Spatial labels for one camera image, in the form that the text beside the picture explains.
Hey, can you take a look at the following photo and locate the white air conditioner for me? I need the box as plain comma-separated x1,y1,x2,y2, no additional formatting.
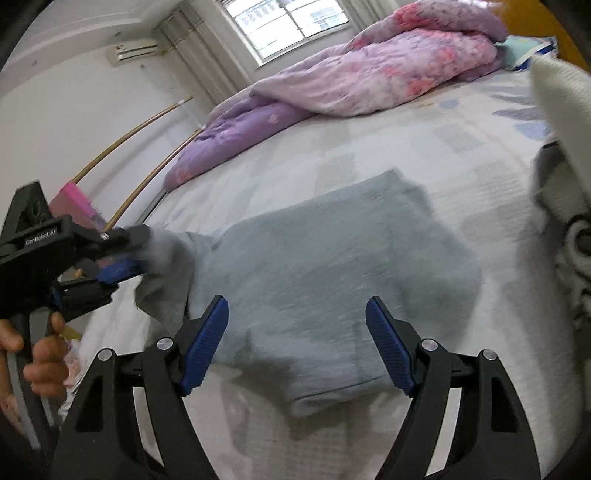
106,39,160,65

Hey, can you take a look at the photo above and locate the purple floral quilt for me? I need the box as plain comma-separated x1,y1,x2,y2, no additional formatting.
164,0,509,193

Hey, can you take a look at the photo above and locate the person's left hand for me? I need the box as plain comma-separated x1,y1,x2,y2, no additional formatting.
0,311,68,385

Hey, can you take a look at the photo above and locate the blue striped pillow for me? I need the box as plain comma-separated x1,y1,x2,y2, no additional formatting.
496,36,559,73

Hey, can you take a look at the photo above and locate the grey zip hoodie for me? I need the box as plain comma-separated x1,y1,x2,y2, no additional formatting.
134,168,484,419

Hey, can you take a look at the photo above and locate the barred window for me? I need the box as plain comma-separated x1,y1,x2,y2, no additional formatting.
219,0,362,66

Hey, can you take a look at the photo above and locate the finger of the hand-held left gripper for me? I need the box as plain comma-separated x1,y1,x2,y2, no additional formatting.
52,259,149,320
69,224,151,260

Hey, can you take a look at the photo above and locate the bed with pale sheet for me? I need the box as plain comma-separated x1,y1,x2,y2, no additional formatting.
60,69,591,480

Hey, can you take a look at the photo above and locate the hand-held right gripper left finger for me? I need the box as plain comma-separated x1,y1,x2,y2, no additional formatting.
52,295,230,480

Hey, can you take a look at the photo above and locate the wooden rail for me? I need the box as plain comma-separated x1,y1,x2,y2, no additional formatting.
105,124,207,230
73,96,195,186

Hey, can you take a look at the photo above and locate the wooden headboard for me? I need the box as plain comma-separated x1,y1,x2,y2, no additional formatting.
501,0,570,41

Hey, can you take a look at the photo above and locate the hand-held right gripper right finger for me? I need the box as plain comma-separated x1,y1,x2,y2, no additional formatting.
365,296,541,480

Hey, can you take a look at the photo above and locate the grey patterned folded cloth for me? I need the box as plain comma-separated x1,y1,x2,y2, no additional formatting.
529,138,591,334

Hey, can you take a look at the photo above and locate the grey striped curtain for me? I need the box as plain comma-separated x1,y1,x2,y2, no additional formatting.
154,7,246,110

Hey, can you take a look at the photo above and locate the folded white cloth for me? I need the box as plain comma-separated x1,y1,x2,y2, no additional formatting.
529,55,591,195

